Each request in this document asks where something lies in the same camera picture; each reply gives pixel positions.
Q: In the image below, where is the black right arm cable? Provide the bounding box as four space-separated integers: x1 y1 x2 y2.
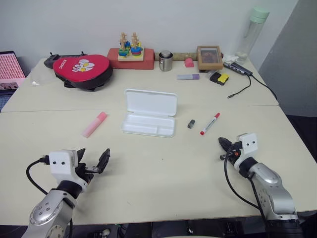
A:
219 145 269 224

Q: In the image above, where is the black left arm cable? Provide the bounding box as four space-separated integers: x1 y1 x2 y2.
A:
26 155 50 195

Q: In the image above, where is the clear plastic bag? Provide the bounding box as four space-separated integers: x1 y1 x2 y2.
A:
30 74 48 87

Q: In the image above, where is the wooden picture frame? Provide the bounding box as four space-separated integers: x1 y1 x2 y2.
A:
197 45 224 74

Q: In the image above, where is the pink perforated basket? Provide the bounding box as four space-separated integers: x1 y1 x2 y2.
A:
0 51 26 112

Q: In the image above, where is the pink highlighter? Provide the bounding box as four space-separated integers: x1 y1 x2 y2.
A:
82 111 108 138

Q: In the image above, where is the red heart-shaped bag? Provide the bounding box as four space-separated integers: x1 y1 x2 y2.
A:
52 54 114 92

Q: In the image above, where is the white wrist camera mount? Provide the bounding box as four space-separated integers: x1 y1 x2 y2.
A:
232 133 258 169
49 149 89 193

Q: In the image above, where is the black base equipment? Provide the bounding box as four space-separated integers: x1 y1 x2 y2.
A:
85 222 267 238

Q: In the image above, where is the thin black cable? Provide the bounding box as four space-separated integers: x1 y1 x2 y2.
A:
251 74 278 100

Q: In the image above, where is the yellow and black block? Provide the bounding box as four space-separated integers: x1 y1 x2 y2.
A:
216 73 230 86

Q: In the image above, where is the clear bottle with green lid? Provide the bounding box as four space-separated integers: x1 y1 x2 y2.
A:
235 6 270 62

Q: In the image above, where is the black cable with plug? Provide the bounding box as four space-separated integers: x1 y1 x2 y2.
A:
227 75 252 99

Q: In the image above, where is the black remote controller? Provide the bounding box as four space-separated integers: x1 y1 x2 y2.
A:
44 51 87 69

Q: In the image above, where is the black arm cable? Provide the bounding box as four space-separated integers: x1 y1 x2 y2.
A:
219 145 269 224
26 155 50 195

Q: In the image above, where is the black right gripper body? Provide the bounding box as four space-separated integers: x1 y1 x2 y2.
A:
223 141 242 165

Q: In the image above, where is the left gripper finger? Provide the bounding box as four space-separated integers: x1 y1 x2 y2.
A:
76 148 86 166
96 148 111 175

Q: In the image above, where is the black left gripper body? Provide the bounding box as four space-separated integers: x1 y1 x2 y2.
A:
75 162 103 185

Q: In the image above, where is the crumpled white tissue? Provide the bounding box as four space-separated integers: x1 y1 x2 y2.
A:
222 54 240 64

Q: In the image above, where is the wooden stacking toy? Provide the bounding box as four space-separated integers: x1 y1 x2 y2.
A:
117 31 145 62

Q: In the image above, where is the red brick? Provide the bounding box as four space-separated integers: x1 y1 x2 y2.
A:
106 48 156 70

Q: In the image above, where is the steel mug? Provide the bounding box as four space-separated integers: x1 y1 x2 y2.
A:
158 50 174 72

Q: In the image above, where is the purple highlighter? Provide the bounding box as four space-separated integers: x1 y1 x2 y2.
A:
176 73 200 81

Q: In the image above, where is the grey USB hub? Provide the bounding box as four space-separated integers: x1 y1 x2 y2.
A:
223 61 254 76

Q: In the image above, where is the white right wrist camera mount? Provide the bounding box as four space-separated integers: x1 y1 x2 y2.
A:
232 133 258 169

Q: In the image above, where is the white plastic pencil case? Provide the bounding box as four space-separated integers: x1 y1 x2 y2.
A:
120 88 178 139

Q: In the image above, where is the white marker with red cap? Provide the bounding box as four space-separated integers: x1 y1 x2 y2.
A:
200 112 221 136

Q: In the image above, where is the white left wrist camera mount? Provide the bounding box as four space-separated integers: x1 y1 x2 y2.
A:
49 149 89 193

